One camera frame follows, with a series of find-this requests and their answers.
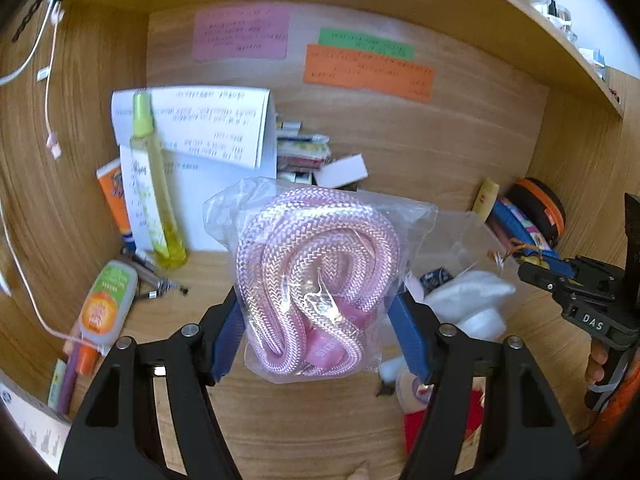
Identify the yellow spray bottle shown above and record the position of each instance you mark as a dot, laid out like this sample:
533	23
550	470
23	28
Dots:
149	174

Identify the stack of books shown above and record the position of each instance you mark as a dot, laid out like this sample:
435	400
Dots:
299	152

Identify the white paper sheet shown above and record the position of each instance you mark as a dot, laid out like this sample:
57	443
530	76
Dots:
211	137

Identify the black orange zipper case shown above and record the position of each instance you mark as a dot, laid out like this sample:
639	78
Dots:
540	205

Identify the cream lotion tube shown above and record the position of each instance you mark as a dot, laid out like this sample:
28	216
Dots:
485	199

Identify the blue patchwork pencil pouch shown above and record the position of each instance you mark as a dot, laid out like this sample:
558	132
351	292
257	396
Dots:
516	225

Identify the red pouch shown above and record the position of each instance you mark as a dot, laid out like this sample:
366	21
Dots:
443	425

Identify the person's hand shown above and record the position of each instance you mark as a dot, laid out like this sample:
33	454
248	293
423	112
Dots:
595	366

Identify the orange tube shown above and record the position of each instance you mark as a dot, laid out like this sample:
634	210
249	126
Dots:
110	181

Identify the white round plastic container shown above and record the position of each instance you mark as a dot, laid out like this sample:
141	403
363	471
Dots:
397	380

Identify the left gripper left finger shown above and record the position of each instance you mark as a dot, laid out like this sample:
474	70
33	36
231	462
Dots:
147	413

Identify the small blue staples box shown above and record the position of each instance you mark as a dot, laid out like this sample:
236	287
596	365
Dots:
434	279

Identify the small white cardboard box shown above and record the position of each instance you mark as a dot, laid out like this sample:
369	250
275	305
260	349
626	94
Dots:
345	171

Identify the glue bottle green orange label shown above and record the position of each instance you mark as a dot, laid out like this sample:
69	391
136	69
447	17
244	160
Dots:
104	313

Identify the white cloth pouch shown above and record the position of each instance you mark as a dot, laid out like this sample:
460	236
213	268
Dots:
473	301

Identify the pink sticky note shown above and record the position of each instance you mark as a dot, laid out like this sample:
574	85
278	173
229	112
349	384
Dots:
252	30

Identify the green sticky note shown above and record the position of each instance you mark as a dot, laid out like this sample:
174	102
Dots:
348	39

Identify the orange sticky note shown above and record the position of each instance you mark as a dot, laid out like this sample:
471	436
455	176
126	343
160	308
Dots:
359	70

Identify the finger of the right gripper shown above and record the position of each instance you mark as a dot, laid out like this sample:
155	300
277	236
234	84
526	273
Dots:
559	266
542	278

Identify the gourd charm with orange cord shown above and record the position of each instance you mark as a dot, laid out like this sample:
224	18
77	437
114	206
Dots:
520	252

